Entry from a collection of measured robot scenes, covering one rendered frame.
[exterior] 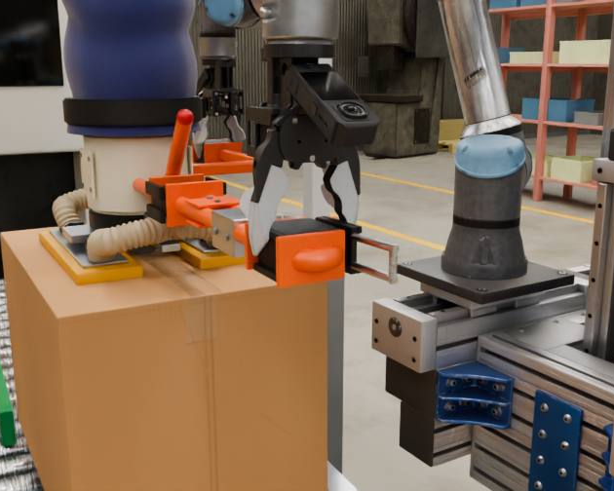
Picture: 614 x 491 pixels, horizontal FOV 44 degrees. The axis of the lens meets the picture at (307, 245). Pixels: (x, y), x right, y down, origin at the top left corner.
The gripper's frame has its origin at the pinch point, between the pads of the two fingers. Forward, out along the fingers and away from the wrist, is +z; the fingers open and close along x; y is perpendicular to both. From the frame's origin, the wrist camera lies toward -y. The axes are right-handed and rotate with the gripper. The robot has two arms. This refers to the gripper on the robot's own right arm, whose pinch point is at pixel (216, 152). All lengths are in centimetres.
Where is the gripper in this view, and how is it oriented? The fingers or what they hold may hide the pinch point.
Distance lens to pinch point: 169.5
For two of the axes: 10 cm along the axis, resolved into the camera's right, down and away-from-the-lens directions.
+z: 0.0, 9.7, 2.5
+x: 8.8, -1.2, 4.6
